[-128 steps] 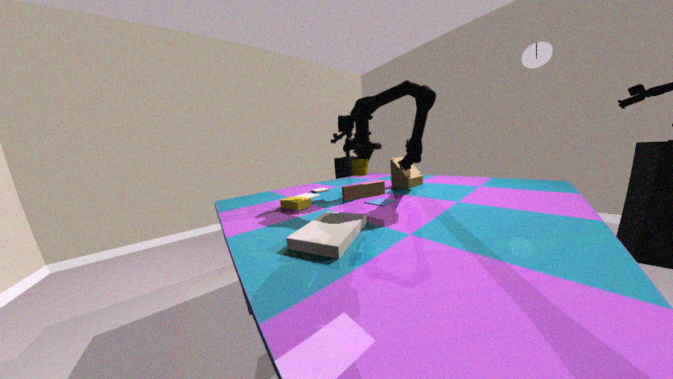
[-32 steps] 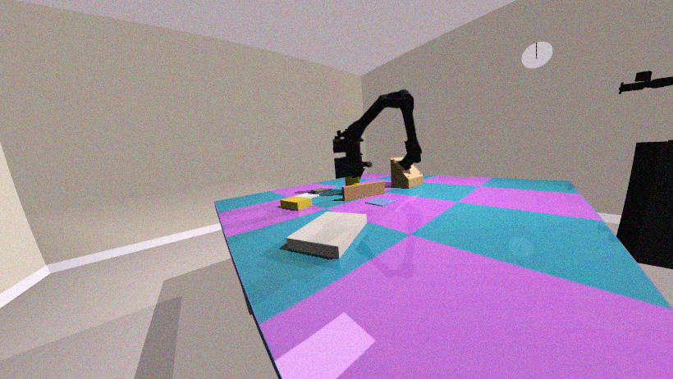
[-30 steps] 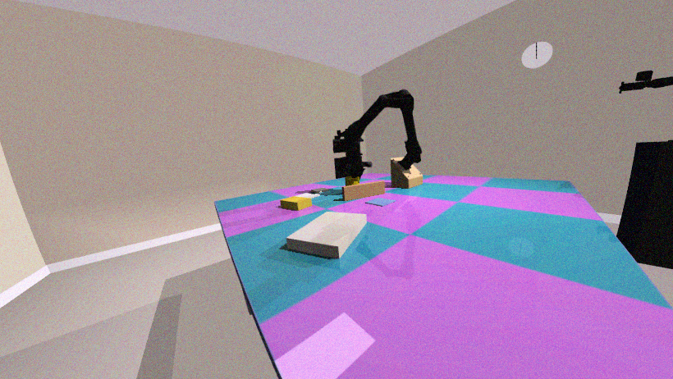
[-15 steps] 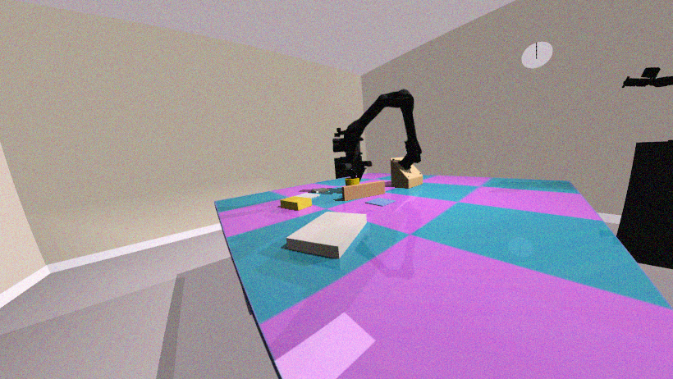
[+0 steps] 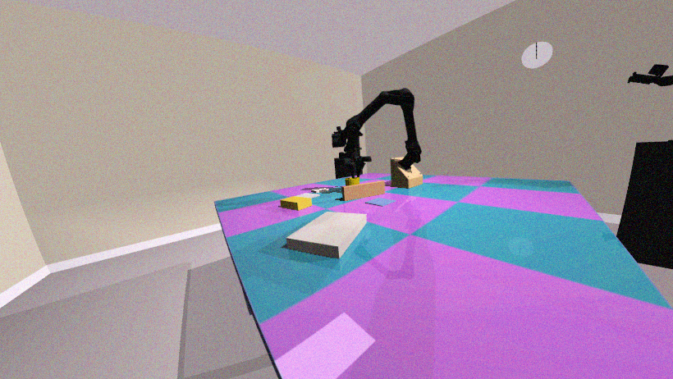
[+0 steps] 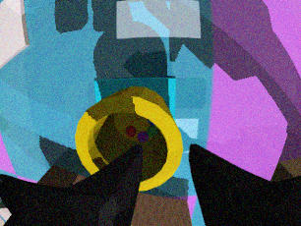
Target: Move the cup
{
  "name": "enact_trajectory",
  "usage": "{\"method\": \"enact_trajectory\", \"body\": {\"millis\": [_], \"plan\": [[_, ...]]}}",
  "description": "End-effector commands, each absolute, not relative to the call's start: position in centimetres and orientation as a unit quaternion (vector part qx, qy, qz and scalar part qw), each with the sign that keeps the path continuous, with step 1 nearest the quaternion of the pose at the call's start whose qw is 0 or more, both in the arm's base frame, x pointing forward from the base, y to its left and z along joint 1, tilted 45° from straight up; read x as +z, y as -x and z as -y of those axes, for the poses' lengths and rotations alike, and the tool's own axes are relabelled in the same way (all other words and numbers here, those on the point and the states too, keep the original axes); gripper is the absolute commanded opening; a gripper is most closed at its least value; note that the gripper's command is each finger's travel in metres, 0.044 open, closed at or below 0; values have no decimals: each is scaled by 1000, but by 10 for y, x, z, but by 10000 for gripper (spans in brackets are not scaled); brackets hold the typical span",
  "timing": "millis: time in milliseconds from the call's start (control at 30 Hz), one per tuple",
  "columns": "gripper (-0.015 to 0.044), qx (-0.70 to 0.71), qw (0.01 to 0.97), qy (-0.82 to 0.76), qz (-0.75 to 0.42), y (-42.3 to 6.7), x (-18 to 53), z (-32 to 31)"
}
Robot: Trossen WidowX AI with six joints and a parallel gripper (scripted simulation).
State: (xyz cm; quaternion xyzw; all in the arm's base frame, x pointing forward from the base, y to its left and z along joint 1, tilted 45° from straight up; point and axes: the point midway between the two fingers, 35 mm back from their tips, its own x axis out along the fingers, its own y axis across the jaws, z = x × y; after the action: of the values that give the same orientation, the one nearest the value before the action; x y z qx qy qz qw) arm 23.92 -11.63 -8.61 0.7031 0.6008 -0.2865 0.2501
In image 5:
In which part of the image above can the tan wooden curved bar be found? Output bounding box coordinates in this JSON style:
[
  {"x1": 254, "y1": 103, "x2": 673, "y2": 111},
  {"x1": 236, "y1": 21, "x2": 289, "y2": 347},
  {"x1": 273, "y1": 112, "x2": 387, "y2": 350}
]
[{"x1": 342, "y1": 180, "x2": 385, "y2": 201}]

